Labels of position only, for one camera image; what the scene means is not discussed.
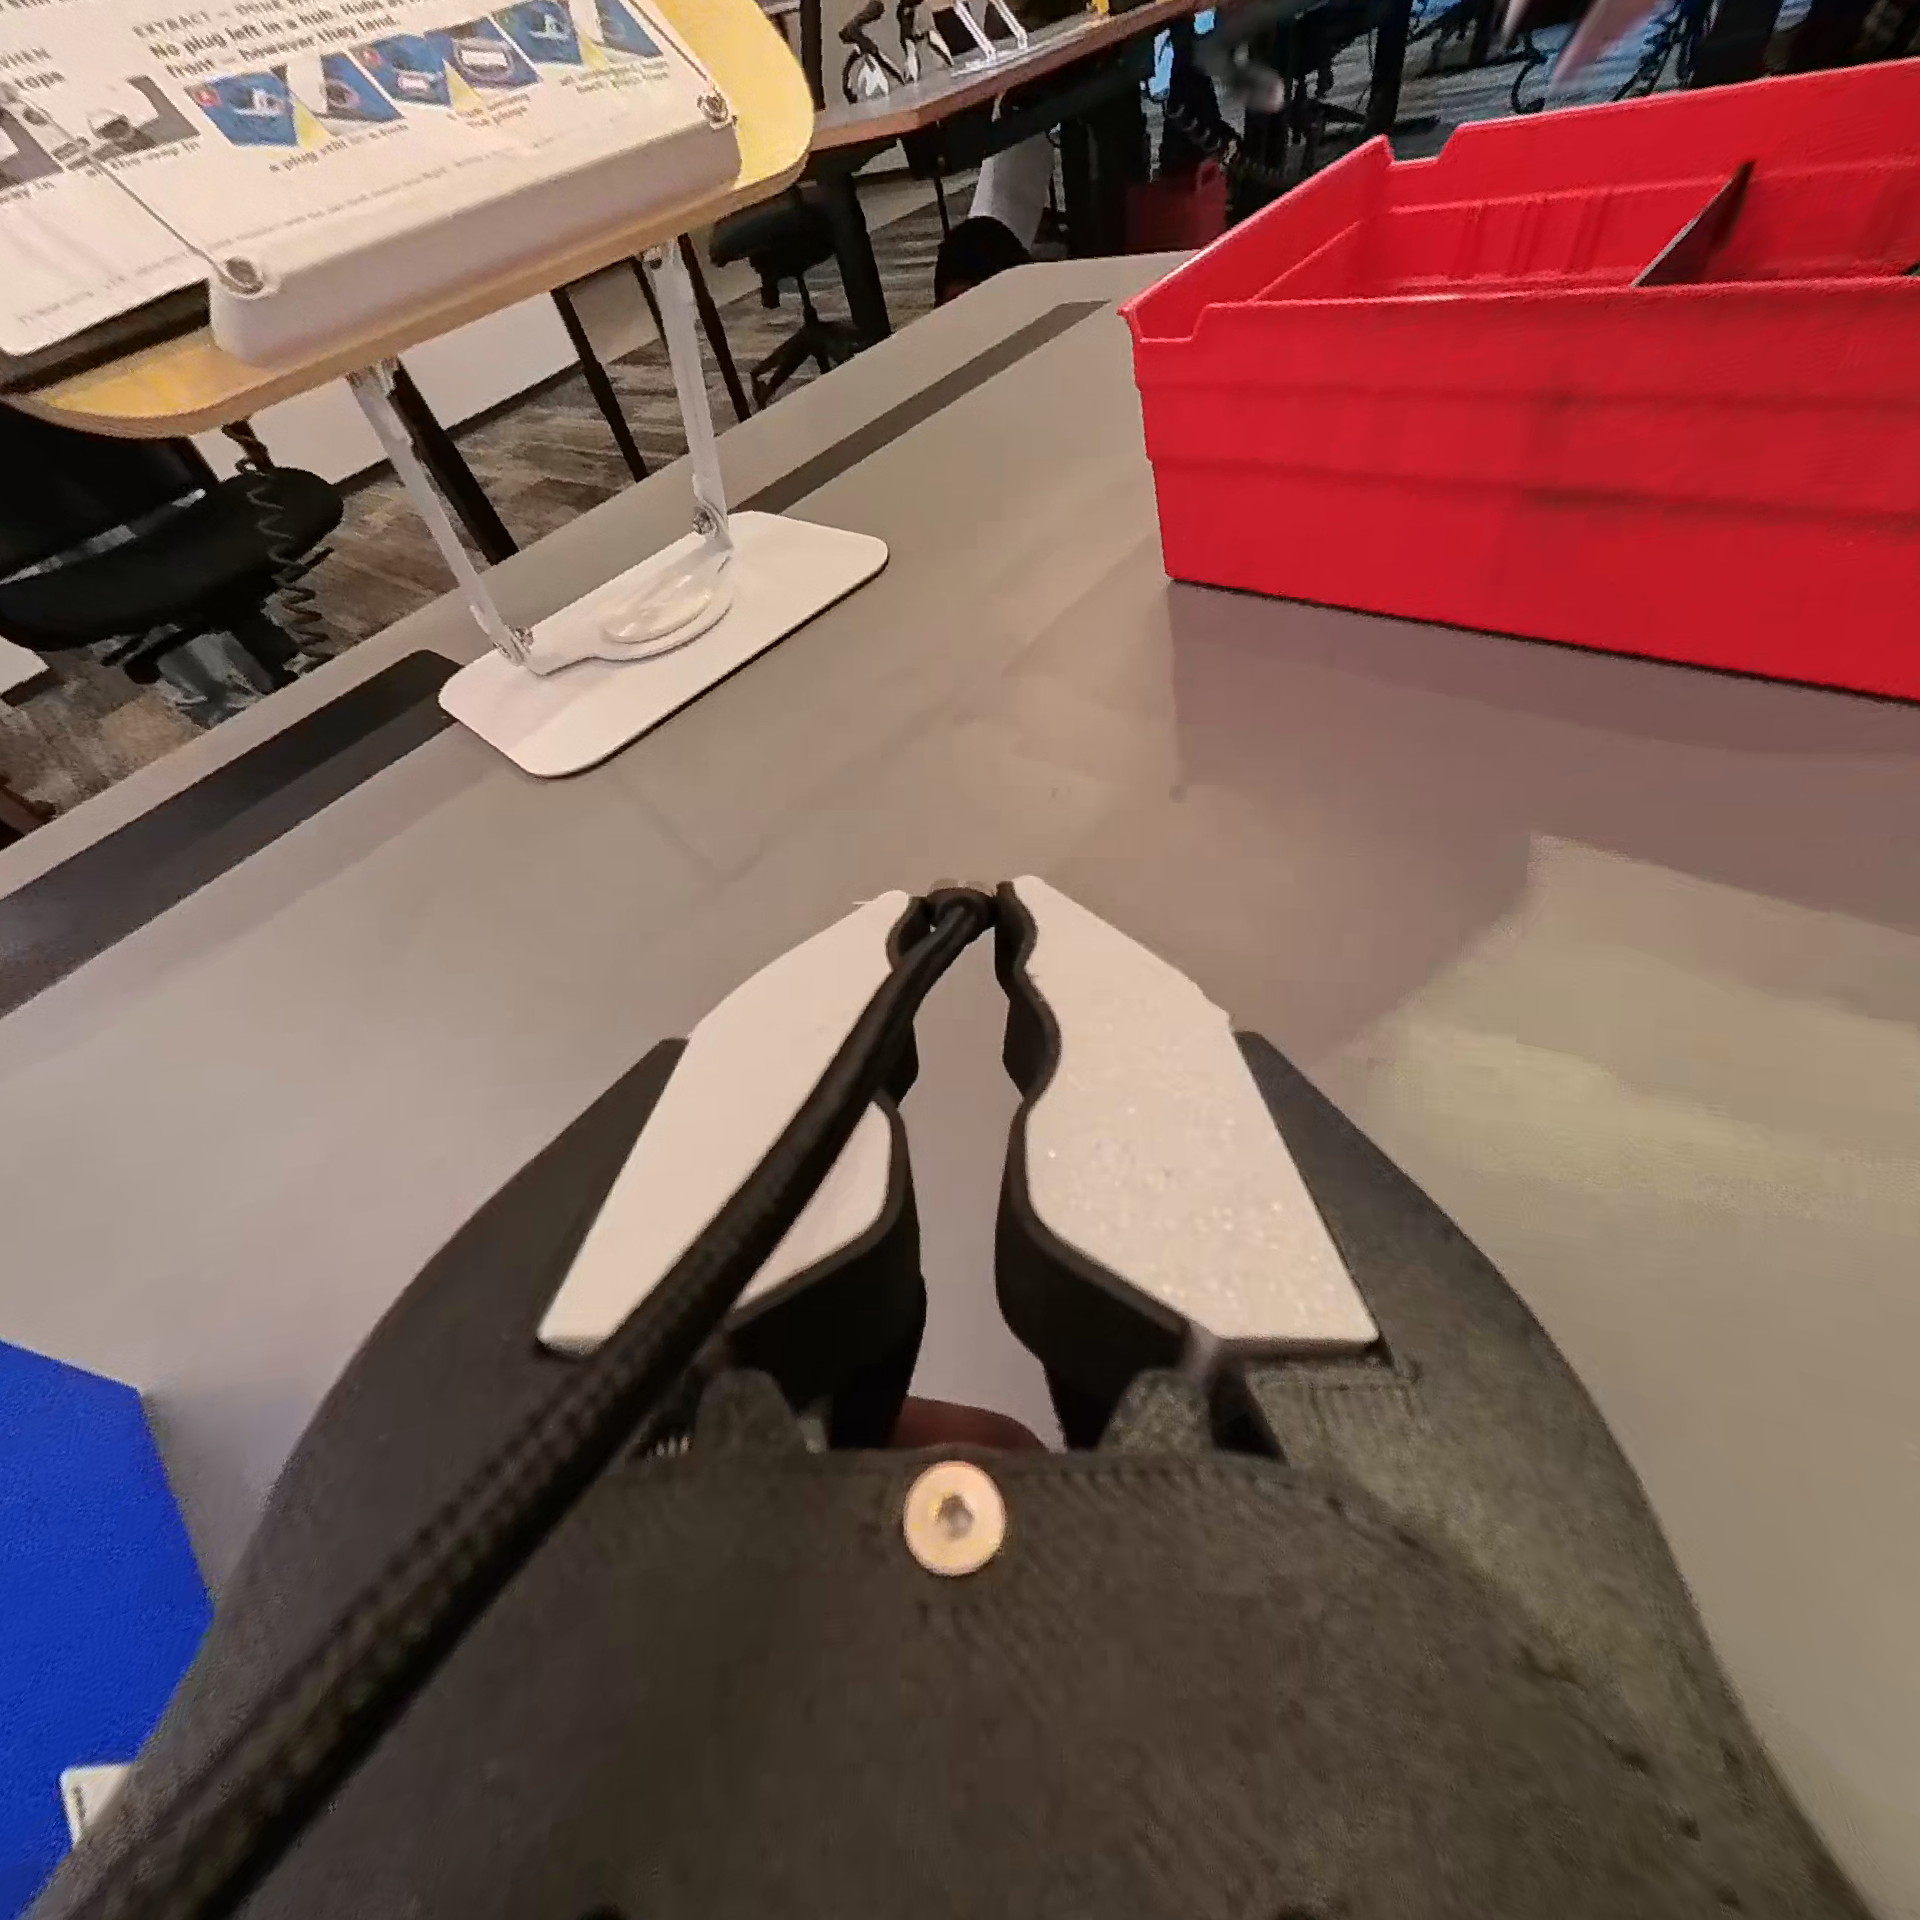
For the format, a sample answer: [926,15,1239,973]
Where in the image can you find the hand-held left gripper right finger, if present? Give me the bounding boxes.
[983,874,1382,1450]

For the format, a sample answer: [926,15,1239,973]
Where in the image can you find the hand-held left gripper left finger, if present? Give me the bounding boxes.
[537,896,926,1450]

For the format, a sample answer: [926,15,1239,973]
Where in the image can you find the black braided gold-plug cable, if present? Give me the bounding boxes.
[57,881,1003,1920]

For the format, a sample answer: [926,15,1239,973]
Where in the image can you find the red plastic bin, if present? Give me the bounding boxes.
[1118,59,1920,707]

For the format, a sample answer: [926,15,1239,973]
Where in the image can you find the blue plastic bin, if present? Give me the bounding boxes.
[0,1341,223,1920]

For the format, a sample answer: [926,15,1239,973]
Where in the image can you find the black office chair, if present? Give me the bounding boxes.
[705,195,862,404]
[0,404,348,688]

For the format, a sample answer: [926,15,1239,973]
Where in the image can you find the red bag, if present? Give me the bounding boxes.
[1127,168,1230,255]

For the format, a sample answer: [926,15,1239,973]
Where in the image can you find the long wooden workbench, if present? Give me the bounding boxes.
[807,0,1208,340]

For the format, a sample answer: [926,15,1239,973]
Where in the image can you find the black bin divider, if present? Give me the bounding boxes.
[1632,161,1759,286]

